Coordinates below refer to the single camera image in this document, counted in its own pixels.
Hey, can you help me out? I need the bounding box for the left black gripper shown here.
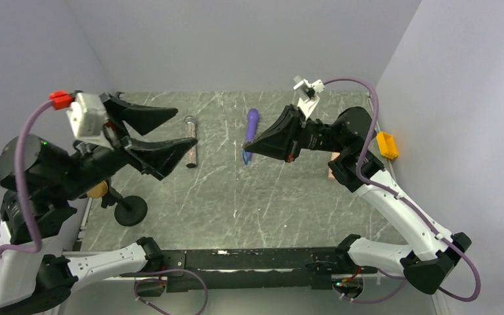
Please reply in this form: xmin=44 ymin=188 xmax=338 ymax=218
xmin=56 ymin=91 xmax=201 ymax=199

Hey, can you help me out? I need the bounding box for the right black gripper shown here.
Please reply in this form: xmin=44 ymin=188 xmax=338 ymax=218
xmin=245 ymin=103 xmax=347 ymax=162

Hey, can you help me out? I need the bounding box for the blue key tag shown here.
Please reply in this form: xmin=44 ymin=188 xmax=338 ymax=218
xmin=241 ymin=150 xmax=252 ymax=165

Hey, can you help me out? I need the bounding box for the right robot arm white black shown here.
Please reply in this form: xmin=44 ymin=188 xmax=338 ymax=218
xmin=243 ymin=105 xmax=471 ymax=295

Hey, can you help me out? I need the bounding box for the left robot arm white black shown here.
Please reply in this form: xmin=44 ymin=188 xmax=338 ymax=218
xmin=0 ymin=91 xmax=197 ymax=314

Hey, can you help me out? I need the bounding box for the purple cylinder stick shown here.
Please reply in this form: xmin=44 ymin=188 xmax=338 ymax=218
xmin=245 ymin=108 xmax=259 ymax=142

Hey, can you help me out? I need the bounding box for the glitter tube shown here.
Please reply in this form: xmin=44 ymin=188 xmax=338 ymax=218
xmin=183 ymin=115 xmax=198 ymax=169

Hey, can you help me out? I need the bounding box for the beige peach stick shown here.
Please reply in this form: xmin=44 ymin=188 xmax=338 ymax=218
xmin=326 ymin=152 xmax=341 ymax=181

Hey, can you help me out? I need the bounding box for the gold microphone on black stand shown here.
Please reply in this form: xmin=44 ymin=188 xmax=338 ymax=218
xmin=86 ymin=178 xmax=148 ymax=227

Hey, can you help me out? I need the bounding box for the yellow plastic bin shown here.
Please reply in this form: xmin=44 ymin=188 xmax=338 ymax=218
xmin=376 ymin=131 xmax=399 ymax=160

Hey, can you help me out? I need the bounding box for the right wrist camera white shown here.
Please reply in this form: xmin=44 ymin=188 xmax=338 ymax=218
xmin=293 ymin=76 xmax=325 ymax=119

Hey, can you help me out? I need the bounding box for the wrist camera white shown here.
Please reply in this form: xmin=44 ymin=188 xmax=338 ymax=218
xmin=49 ymin=91 xmax=114 ymax=149
xmin=293 ymin=76 xmax=325 ymax=119

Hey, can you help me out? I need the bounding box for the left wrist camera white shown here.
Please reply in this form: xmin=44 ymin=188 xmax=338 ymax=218
xmin=49 ymin=91 xmax=114 ymax=149

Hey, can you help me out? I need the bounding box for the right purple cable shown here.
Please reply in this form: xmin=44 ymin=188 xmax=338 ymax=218
xmin=324 ymin=77 xmax=482 ymax=303

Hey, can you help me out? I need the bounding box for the black base frame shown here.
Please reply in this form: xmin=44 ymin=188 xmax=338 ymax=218
xmin=132 ymin=247 xmax=361 ymax=293

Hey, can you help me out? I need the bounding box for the purple cable under base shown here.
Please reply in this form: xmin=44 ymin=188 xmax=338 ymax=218
xmin=133 ymin=266 xmax=210 ymax=315

